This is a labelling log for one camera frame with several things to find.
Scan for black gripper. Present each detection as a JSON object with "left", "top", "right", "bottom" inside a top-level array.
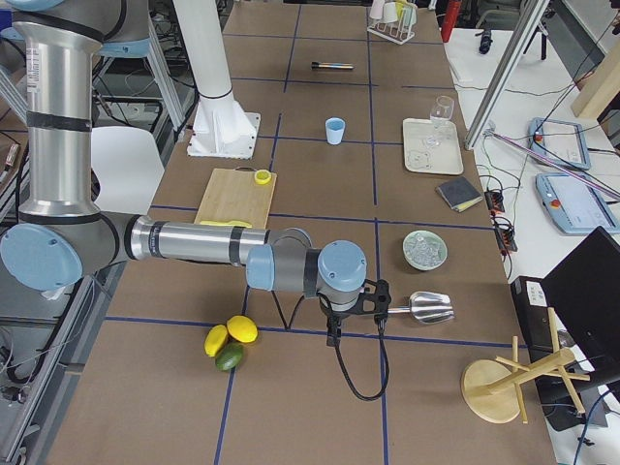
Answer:
[{"left": 325, "top": 306, "right": 345, "bottom": 347}]

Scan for metal muddler black tip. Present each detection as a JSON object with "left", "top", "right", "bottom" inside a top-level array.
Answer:
[{"left": 311, "top": 61, "right": 355, "bottom": 72}]

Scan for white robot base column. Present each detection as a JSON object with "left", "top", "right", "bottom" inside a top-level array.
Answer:
[{"left": 173, "top": 0, "right": 261, "bottom": 160}]

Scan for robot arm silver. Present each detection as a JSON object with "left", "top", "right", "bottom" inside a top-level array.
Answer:
[{"left": 1, "top": 1, "right": 366, "bottom": 345}]

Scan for yellow lemon front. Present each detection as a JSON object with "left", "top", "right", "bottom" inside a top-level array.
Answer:
[{"left": 226, "top": 315, "right": 259, "bottom": 343}]

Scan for yellow lemon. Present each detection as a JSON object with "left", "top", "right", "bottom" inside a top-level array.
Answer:
[
  {"left": 226, "top": 315, "right": 259, "bottom": 343},
  {"left": 203, "top": 325, "right": 229, "bottom": 357}
]

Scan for yellow lemon back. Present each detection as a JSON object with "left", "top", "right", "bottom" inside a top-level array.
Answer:
[{"left": 203, "top": 325, "right": 229, "bottom": 357}]

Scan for lemon half on board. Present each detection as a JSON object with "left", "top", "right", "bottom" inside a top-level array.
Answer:
[{"left": 254, "top": 170, "right": 272, "bottom": 185}]

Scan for light blue cup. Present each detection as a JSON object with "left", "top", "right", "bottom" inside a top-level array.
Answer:
[{"left": 325, "top": 117, "right": 346, "bottom": 145}]

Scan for white cup rack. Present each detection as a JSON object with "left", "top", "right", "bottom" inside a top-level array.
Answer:
[{"left": 367, "top": 0, "right": 418, "bottom": 45}]

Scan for metal ice scoop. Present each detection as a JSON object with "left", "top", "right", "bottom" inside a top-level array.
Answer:
[{"left": 387, "top": 291, "right": 454, "bottom": 325}]

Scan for green lime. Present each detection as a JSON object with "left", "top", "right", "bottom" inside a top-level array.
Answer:
[{"left": 215, "top": 343, "right": 244, "bottom": 372}]

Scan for green bowl of ice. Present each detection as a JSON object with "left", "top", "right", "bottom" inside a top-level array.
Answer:
[{"left": 402, "top": 231, "right": 448, "bottom": 271}]

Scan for bamboo cutting board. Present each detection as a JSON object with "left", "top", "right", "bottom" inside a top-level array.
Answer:
[{"left": 194, "top": 169, "right": 277, "bottom": 229}]

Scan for yellow plastic knife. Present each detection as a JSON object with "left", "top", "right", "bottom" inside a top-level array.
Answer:
[{"left": 198, "top": 220, "right": 253, "bottom": 228}]

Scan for wooden mug tree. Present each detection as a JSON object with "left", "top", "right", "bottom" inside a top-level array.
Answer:
[{"left": 460, "top": 307, "right": 590, "bottom": 424}]

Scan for grey folded cloth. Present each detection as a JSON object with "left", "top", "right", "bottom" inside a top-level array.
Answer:
[{"left": 436, "top": 176, "right": 482, "bottom": 212}]

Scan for cream bear tray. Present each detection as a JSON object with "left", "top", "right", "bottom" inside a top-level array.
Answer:
[{"left": 402, "top": 118, "right": 464, "bottom": 175}]

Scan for clear wine glass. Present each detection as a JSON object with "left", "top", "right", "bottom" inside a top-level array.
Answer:
[{"left": 427, "top": 96, "right": 454, "bottom": 146}]

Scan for black laptop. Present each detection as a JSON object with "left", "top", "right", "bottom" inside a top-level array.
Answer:
[{"left": 511, "top": 227, "right": 619, "bottom": 409}]

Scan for near teach pendant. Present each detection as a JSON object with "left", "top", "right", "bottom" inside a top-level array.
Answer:
[{"left": 535, "top": 173, "right": 619, "bottom": 235}]

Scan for teach pendant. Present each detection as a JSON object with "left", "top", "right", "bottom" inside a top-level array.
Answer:
[
  {"left": 535, "top": 173, "right": 619, "bottom": 235},
  {"left": 529, "top": 117, "right": 591, "bottom": 170}
]

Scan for far teach pendant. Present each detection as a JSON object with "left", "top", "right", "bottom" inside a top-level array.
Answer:
[{"left": 529, "top": 117, "right": 591, "bottom": 170}]

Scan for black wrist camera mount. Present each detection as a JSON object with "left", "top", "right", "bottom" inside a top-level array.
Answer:
[{"left": 345, "top": 279, "right": 391, "bottom": 323}]

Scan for black camera cable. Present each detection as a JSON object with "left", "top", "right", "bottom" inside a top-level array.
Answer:
[{"left": 326, "top": 295, "right": 388, "bottom": 402}]

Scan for aluminium frame post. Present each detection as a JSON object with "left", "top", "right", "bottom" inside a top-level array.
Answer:
[{"left": 464, "top": 0, "right": 550, "bottom": 150}]

